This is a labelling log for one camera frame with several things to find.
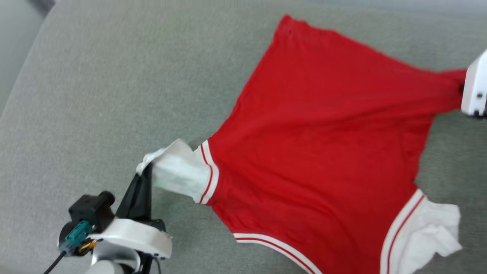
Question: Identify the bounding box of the teal cable connector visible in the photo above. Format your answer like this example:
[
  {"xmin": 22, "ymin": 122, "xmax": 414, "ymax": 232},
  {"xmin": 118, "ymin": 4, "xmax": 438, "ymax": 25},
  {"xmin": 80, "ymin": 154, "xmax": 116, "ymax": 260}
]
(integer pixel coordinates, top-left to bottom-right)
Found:
[{"xmin": 59, "ymin": 221, "xmax": 92, "ymax": 255}]

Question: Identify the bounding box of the thin black cable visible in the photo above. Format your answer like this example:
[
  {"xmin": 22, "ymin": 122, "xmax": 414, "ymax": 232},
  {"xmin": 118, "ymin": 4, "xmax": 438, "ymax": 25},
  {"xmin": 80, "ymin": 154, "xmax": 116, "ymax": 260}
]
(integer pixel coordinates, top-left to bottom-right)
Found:
[{"xmin": 44, "ymin": 251, "xmax": 67, "ymax": 274}]

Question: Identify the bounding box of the grey fabric sofa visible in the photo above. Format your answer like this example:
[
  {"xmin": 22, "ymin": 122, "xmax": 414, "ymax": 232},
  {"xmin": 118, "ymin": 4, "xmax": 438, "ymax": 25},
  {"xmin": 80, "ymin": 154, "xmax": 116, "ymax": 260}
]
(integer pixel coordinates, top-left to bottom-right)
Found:
[{"xmin": 0, "ymin": 0, "xmax": 487, "ymax": 274}]

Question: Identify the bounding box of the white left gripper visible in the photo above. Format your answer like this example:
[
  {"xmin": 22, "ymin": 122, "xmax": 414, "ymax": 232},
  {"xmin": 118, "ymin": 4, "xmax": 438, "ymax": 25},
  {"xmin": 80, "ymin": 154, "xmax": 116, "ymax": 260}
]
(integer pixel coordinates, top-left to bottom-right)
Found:
[{"xmin": 89, "ymin": 164, "xmax": 172, "ymax": 260}]

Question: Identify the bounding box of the red and white shirt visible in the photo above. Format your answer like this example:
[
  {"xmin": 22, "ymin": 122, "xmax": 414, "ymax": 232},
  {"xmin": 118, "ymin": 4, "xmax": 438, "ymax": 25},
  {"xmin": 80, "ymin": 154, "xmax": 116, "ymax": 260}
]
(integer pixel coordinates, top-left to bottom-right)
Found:
[{"xmin": 136, "ymin": 14, "xmax": 468, "ymax": 274}]

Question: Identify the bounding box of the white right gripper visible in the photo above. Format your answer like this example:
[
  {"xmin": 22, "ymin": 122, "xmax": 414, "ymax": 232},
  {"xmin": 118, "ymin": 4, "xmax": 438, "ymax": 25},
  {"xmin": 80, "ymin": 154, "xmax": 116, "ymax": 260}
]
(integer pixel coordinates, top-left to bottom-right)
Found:
[{"xmin": 461, "ymin": 49, "xmax": 487, "ymax": 118}]

